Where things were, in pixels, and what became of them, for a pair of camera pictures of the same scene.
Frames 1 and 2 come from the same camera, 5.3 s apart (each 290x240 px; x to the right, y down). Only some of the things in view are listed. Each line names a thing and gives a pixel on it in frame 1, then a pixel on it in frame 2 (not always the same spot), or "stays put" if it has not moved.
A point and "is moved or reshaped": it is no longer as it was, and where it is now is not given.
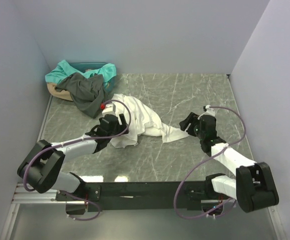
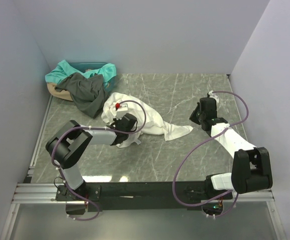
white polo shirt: x=142 y=121 is moved or reshaped
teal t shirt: x=64 y=69 stays put
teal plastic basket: x=110 y=86 stays put
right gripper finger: x=184 y=123 → x=195 y=116
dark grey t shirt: x=87 y=91 stays put
